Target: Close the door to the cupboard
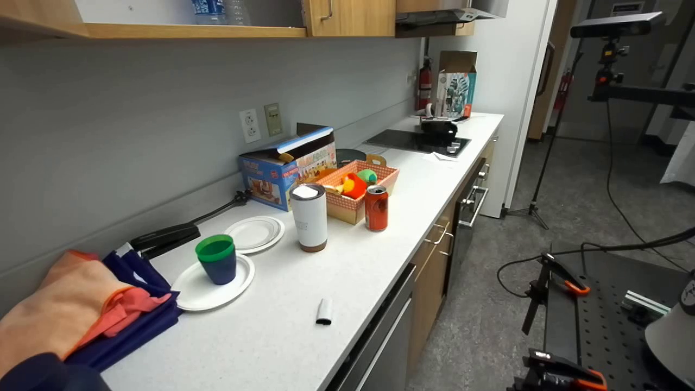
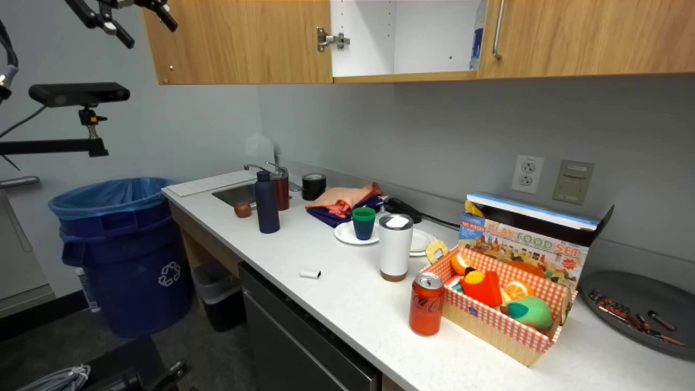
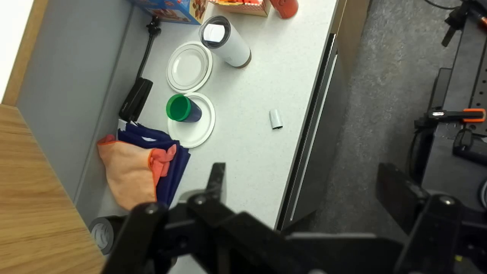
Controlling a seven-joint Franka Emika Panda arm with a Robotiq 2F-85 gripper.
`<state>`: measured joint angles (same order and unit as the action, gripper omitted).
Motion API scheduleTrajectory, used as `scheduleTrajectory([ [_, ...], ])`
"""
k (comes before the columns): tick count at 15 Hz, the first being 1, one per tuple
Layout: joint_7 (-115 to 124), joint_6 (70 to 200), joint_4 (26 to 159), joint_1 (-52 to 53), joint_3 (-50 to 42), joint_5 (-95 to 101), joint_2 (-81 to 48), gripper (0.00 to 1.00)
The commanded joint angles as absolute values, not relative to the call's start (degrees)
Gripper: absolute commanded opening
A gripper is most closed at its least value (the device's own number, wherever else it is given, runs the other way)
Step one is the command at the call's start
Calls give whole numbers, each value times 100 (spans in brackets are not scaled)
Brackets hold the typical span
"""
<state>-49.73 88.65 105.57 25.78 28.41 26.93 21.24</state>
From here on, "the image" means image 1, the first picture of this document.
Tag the wooden cupboard door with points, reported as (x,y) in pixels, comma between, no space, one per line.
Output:
(348,19)

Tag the water bottles in cupboard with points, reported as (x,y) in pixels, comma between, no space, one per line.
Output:
(219,13)

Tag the orange toy bin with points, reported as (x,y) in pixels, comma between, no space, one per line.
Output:
(346,190)

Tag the red soda can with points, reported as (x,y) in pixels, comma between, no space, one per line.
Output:
(376,208)

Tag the green ball toy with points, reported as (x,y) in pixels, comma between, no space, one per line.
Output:
(370,177)

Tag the white cylindrical tumbler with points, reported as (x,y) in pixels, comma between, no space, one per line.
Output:
(308,216)

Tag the dark bowl behind bin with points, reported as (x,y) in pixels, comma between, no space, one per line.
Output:
(348,156)

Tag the blue cardboard box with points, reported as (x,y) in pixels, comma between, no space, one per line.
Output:
(275,173)

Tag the white plate rear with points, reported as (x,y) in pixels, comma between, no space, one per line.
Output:
(257,235)

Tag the black induction cooktop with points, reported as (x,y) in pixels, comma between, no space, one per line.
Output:
(419,143)

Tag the black pot on cooktop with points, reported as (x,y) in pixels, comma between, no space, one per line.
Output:
(439,132)

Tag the small black white marker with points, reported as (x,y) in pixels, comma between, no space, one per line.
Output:
(323,311)

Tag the wooden lower cabinets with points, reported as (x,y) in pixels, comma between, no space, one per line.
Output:
(431,273)

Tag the red fire extinguisher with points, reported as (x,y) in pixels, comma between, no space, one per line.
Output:
(424,85)

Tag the blue cup green rim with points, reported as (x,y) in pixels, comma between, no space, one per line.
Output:
(218,257)

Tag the stainless dishwasher front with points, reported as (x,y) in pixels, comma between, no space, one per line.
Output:
(378,362)

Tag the white plate under cup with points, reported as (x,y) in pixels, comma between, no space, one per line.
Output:
(196,293)

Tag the range hood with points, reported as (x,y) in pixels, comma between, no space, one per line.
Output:
(419,15)

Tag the black stapler tool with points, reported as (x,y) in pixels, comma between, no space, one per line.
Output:
(164,241)

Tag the orange black clamp upper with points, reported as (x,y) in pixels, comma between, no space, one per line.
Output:
(553,273)

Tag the orange black clamp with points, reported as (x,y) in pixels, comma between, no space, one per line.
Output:
(553,273)
(553,373)

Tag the orange cloth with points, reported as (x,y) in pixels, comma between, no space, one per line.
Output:
(61,313)

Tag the orange black clamp lower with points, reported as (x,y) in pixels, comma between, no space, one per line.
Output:
(553,373)

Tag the black perforated robot table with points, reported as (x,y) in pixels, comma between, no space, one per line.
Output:
(603,332)

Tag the wooden upper cabinet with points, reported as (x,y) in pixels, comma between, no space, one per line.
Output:
(161,20)

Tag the beige wall switch plate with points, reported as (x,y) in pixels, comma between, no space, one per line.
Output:
(272,121)

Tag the white wall outlet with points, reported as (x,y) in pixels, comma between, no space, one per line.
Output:
(251,124)

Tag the black oven with handle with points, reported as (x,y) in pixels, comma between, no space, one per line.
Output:
(468,208)

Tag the black camera on tripod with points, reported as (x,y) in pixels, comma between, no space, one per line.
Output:
(609,83)

